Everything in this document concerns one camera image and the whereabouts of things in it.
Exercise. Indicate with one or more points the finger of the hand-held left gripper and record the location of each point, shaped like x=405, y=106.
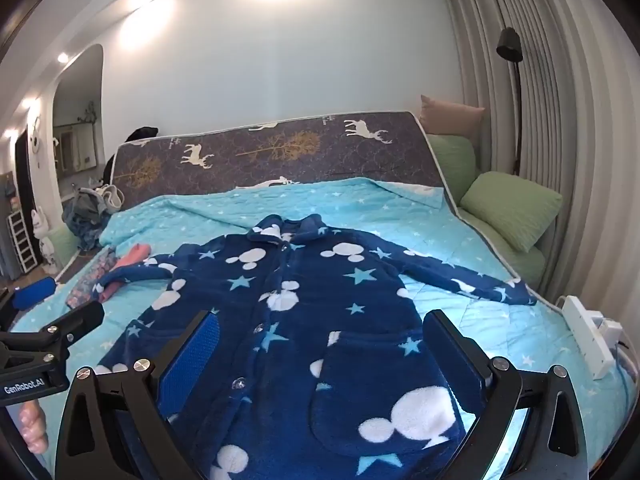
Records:
x=75, y=322
x=35, y=291

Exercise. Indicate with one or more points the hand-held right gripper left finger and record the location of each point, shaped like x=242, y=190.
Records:
x=192, y=360

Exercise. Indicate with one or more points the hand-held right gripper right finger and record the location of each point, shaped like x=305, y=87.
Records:
x=450, y=355

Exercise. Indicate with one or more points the navy blue star-print fleece robe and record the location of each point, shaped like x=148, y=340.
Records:
x=300, y=320

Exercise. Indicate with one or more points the pile of clothes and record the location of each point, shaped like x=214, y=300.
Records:
x=90, y=210

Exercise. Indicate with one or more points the person's left hand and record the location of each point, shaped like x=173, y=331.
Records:
x=34, y=430

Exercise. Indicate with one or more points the floral patterned garment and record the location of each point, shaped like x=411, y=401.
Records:
x=90, y=280

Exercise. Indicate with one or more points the white shelf rack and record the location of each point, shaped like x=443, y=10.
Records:
x=22, y=242

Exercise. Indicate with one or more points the white cat figure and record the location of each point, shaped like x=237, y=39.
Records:
x=44, y=237

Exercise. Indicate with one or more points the pink garment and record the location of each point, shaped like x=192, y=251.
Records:
x=132, y=256

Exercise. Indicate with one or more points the white power strip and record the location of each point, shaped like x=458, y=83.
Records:
x=590, y=335

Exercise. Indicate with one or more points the large green pillow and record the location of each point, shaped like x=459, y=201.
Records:
x=510, y=207

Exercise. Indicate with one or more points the turquoise star-print blanket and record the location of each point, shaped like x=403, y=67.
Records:
x=350, y=200

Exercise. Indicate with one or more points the black object behind mattress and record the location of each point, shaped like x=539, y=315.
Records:
x=141, y=134

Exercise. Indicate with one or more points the small green pillow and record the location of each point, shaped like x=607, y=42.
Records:
x=450, y=160

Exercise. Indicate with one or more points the dark grey patterned bedspread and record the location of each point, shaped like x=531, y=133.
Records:
x=300, y=160

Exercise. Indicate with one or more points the pink pillow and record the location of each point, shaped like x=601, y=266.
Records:
x=450, y=115

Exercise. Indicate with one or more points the grey pleated curtain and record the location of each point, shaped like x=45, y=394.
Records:
x=575, y=110

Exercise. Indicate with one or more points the black floor lamp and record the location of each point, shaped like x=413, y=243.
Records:
x=510, y=47

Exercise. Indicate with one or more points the white wall decoration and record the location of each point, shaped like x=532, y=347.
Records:
x=36, y=142

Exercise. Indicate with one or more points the wall mirror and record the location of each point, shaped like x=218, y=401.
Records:
x=75, y=147

